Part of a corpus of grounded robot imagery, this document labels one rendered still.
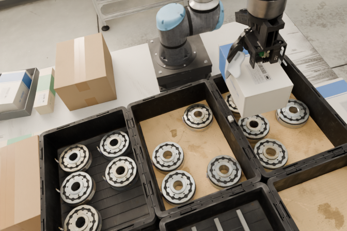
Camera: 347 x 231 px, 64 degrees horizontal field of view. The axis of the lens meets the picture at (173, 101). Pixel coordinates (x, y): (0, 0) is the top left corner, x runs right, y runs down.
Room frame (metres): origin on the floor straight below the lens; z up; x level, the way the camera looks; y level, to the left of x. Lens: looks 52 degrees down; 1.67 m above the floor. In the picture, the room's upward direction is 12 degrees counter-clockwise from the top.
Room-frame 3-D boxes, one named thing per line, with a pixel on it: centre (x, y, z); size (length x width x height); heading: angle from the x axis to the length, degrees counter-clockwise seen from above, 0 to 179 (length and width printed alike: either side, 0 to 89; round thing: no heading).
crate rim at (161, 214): (0.43, -0.02, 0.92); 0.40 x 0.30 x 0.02; 9
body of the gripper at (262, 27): (0.46, -0.22, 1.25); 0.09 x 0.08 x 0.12; 4
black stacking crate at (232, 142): (0.43, -0.02, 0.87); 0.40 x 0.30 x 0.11; 9
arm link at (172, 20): (0.94, -0.06, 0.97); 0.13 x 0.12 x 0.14; 93
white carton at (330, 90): (0.53, -0.61, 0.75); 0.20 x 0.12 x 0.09; 6
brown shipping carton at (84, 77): (0.98, 0.37, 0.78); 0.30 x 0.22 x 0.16; 4
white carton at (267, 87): (0.49, -0.22, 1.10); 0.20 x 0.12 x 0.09; 4
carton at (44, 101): (0.96, 0.58, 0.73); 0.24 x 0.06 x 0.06; 1
